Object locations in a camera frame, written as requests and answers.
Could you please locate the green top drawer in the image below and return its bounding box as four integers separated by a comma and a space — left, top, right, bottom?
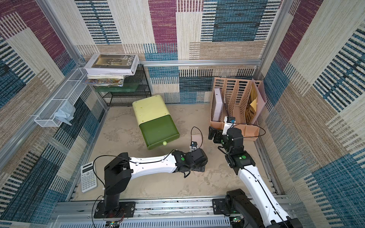
139, 115, 180, 150

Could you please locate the pink sponge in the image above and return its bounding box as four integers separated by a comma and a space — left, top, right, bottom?
191, 134, 203, 148

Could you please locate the green three-drawer cabinet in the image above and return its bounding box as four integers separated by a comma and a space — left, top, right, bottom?
132, 95, 170, 125

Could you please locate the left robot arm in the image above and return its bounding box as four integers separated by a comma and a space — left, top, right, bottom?
104, 149, 208, 213

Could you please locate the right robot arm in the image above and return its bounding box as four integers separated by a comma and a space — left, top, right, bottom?
208, 127, 303, 228

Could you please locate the white book in organizer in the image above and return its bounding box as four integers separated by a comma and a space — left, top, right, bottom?
211, 87, 223, 122

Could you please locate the yellow brown magazine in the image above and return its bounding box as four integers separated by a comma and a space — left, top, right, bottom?
245, 84, 258, 124

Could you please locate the pink desk file organizer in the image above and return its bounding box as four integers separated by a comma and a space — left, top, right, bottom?
210, 78, 260, 142

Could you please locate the green tray on shelf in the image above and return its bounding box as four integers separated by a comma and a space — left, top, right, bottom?
95, 83, 139, 93

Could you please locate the large white book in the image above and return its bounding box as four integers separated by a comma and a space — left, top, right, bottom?
84, 53, 140, 76

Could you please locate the white calculator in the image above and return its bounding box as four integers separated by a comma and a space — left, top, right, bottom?
80, 161, 98, 193

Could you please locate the stack of magazines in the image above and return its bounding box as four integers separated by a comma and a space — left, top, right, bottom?
82, 75, 127, 86

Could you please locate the crumpled white cloth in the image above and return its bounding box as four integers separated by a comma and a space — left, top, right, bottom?
54, 101, 76, 126

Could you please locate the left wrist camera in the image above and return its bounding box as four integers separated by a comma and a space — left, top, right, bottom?
189, 141, 198, 152

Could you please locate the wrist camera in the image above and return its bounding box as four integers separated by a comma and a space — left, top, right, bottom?
189, 141, 198, 152
222, 116, 236, 135

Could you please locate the left camera cable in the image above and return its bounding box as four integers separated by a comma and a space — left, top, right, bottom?
190, 126, 204, 149

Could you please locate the camera cable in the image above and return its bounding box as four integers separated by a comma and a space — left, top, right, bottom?
190, 126, 204, 149
235, 123, 267, 139

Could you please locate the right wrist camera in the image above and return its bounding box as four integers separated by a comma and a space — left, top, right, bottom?
222, 116, 236, 135

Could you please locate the right camera cable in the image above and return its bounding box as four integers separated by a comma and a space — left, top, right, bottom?
235, 123, 267, 139

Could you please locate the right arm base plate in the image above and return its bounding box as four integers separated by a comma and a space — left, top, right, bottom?
211, 197, 253, 215

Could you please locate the aluminium front rail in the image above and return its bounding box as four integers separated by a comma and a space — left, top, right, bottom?
47, 196, 249, 228

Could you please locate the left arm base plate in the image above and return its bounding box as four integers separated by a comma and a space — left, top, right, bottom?
93, 201, 136, 219

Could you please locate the black wire shelf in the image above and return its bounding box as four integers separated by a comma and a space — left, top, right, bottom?
94, 64, 152, 107

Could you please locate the white wire basket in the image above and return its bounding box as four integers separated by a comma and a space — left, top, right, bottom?
34, 68, 86, 128

